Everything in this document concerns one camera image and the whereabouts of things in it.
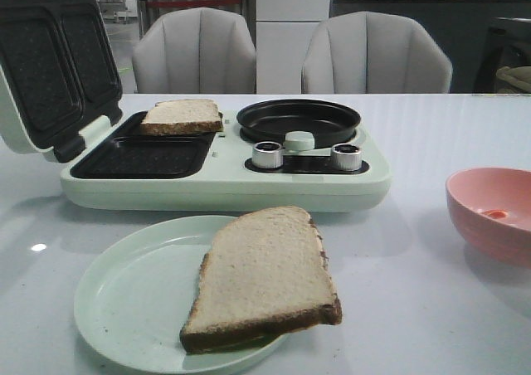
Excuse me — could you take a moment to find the green breakfast maker lid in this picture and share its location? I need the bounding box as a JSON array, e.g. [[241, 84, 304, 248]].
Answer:
[[1, 0, 122, 163]]

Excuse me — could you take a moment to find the dark grey counter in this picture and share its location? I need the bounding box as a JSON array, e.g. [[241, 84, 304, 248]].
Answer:
[[331, 0, 530, 93]]

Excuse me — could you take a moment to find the larger bread slice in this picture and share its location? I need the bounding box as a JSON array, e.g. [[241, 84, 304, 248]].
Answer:
[[179, 206, 343, 353]]

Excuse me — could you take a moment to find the right silver knob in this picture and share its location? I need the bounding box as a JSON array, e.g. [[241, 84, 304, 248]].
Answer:
[[330, 143, 363, 172]]

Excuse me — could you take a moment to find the green pan handle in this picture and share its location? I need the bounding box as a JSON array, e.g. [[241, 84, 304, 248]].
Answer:
[[283, 131, 330, 157]]

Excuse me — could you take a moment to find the left silver knob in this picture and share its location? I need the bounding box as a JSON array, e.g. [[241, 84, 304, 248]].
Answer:
[[251, 141, 283, 169]]

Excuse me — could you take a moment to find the green breakfast maker base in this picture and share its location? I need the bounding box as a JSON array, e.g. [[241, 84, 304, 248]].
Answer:
[[61, 110, 391, 212]]

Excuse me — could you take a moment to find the smaller bread slice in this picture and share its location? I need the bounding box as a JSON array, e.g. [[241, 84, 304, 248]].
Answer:
[[140, 99, 223, 136]]

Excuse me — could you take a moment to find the black round frying pan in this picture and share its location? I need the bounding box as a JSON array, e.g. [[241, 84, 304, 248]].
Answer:
[[236, 99, 361, 149]]

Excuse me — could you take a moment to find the silver knob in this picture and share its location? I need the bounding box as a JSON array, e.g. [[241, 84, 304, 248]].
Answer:
[[330, 143, 363, 172], [251, 141, 283, 169]]

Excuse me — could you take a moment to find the light green plate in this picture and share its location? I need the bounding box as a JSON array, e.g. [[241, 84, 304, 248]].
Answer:
[[74, 215, 285, 374]]

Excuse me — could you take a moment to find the pink bowl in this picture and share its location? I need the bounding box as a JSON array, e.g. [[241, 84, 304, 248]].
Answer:
[[446, 168, 530, 268]]

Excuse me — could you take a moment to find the white cabinet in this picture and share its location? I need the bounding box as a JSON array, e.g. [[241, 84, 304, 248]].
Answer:
[[256, 0, 331, 94]]

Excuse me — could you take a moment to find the beige chair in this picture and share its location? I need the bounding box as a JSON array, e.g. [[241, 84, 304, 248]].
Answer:
[[132, 7, 256, 94], [301, 12, 453, 94]]

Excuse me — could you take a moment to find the right beige chair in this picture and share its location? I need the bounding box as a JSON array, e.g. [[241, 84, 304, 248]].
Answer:
[[301, 12, 453, 94]]

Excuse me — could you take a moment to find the left beige chair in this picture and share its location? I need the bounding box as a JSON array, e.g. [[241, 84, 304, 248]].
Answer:
[[132, 7, 256, 94]]

